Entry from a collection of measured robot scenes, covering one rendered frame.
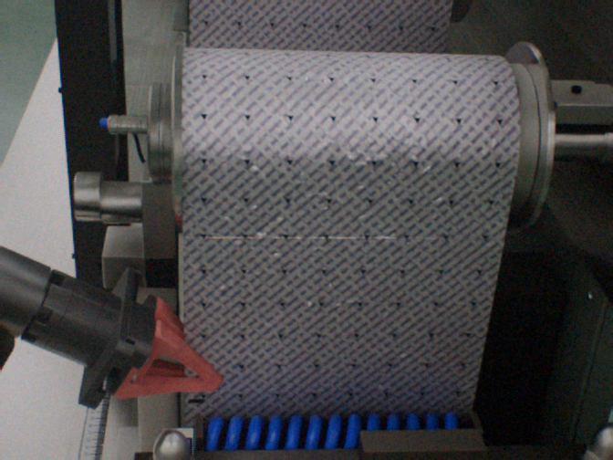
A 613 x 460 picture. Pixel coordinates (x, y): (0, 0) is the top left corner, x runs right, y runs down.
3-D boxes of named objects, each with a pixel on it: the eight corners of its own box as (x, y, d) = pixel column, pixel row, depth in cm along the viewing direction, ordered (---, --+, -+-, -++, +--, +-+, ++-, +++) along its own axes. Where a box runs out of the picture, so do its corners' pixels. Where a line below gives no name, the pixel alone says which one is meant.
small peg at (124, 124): (110, 118, 68) (108, 111, 67) (150, 119, 68) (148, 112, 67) (109, 136, 68) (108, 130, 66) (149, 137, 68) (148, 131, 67)
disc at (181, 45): (181, 164, 80) (179, -1, 71) (187, 164, 80) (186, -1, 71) (176, 275, 68) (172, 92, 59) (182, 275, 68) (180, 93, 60)
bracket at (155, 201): (114, 436, 92) (98, 152, 76) (181, 435, 92) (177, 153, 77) (109, 474, 87) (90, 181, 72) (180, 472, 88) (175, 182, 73)
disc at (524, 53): (475, 168, 83) (508, 9, 74) (481, 168, 83) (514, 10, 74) (519, 275, 71) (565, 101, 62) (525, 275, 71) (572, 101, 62)
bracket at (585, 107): (533, 98, 73) (537, 74, 72) (605, 99, 74) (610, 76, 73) (553, 124, 69) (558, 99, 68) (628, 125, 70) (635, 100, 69)
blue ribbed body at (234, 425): (203, 439, 76) (203, 406, 75) (462, 434, 79) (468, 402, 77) (202, 470, 73) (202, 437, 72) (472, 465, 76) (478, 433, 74)
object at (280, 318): (185, 429, 77) (182, 234, 67) (467, 424, 79) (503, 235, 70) (184, 433, 76) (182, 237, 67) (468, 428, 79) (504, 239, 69)
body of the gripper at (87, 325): (99, 416, 68) (3, 378, 66) (112, 331, 77) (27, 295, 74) (141, 353, 66) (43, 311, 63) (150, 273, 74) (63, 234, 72)
